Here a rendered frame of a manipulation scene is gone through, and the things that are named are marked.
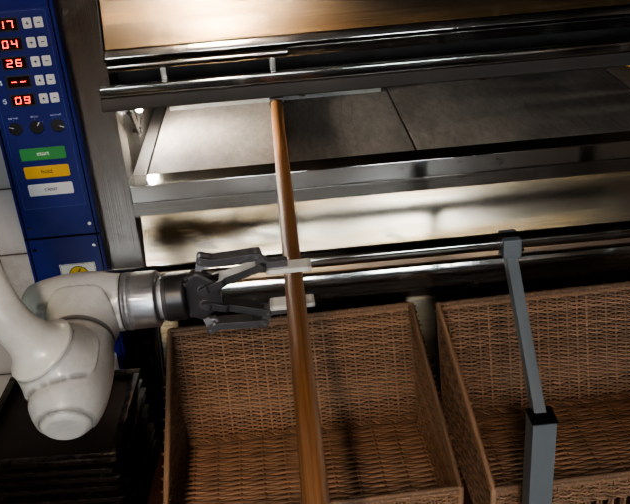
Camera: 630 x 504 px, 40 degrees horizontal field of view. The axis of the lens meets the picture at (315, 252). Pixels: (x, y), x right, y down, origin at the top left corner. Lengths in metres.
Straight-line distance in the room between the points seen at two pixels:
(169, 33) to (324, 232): 0.53
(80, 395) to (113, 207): 0.73
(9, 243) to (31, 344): 0.75
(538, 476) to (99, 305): 0.76
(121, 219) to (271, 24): 0.52
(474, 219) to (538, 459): 0.62
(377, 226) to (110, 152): 0.58
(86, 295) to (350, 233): 0.74
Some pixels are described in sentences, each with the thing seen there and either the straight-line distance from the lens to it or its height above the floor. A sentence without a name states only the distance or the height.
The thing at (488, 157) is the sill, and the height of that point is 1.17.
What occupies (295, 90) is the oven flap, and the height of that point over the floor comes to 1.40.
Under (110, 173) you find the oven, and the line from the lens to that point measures 1.83.
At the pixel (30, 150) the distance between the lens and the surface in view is 1.81.
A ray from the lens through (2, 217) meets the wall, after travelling 1.92.
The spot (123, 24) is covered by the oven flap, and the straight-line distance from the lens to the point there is 1.73.
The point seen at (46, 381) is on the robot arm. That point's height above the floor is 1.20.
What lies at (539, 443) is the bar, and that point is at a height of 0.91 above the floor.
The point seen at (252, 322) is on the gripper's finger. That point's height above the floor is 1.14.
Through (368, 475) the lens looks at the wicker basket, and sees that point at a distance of 1.89.
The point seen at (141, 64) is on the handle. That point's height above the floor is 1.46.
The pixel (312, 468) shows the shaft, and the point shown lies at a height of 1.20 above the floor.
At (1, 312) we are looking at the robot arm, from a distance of 1.19.
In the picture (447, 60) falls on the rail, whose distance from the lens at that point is 1.62.
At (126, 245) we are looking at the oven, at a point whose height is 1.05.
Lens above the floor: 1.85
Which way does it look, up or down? 27 degrees down
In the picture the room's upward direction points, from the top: 5 degrees counter-clockwise
